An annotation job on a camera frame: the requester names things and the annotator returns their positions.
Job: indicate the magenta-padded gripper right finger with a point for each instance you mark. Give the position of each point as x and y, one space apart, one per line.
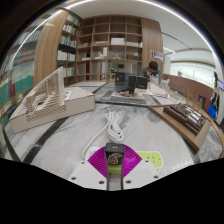
143 171

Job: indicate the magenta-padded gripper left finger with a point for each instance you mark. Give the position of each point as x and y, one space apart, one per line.
83 173

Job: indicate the black charger with red print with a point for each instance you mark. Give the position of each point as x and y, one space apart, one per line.
114 155

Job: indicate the white and green power strip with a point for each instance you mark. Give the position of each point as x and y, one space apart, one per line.
150 159

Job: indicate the brown architectural model on board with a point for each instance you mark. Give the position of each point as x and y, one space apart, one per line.
180 128

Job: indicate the beige architectural model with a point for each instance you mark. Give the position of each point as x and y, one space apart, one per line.
76 100

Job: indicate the grey flat model base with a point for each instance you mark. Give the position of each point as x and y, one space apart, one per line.
126 98

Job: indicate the white architectural model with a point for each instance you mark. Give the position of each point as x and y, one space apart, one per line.
158 90

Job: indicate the slim black box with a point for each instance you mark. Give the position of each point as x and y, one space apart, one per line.
132 85

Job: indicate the blue shopping bag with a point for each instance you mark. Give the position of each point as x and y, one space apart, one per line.
213 106

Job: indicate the person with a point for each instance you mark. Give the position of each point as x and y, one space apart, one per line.
151 70
216 83

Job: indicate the glass-fronted bookcase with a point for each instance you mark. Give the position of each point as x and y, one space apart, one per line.
20 73

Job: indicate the wooden shelf unit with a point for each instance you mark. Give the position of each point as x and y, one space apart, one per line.
110 50

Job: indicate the dark bookshelf with books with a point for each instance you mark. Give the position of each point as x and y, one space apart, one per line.
68 46

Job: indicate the wall display screen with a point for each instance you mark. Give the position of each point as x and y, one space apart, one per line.
221 85

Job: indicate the wall poster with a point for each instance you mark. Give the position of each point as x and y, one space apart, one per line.
157 55

